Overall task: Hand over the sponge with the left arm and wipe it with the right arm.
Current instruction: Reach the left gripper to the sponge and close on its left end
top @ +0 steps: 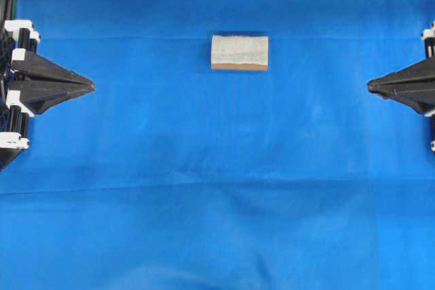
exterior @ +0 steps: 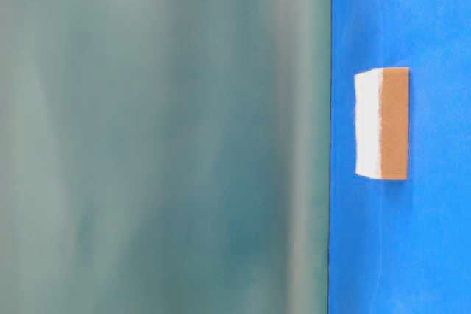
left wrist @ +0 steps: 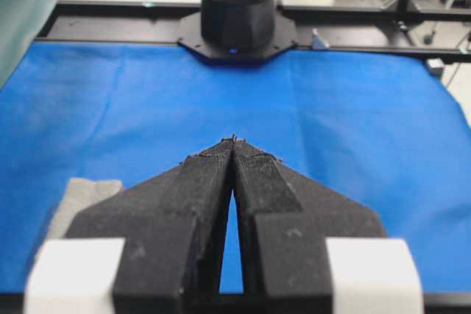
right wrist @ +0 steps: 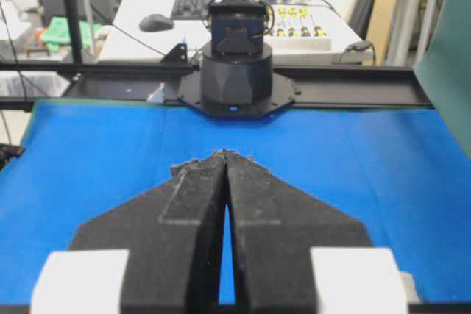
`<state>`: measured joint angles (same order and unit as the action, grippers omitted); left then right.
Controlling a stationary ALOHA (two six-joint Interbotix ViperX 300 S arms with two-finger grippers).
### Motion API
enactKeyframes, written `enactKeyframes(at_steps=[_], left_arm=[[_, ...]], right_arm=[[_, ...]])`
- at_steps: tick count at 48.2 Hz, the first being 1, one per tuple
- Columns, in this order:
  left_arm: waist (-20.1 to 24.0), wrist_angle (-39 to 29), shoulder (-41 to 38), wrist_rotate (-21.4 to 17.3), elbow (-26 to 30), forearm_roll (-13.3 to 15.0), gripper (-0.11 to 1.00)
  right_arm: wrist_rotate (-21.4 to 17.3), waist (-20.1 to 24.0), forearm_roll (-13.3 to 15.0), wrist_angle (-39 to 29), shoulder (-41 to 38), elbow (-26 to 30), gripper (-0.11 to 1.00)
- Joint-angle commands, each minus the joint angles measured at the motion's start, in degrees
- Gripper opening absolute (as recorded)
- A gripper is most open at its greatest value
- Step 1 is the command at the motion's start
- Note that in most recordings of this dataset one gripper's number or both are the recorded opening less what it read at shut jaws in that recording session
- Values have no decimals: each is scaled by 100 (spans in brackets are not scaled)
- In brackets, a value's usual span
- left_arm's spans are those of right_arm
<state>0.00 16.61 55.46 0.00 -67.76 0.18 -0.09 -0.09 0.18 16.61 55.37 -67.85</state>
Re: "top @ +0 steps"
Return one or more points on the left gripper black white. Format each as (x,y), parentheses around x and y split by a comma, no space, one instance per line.
(25,99)

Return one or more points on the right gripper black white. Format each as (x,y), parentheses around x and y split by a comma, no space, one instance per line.
(430,79)

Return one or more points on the grey and brown sponge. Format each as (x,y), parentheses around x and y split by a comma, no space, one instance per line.
(239,52)

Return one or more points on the blue table cloth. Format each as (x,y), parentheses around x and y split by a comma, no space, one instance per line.
(173,175)

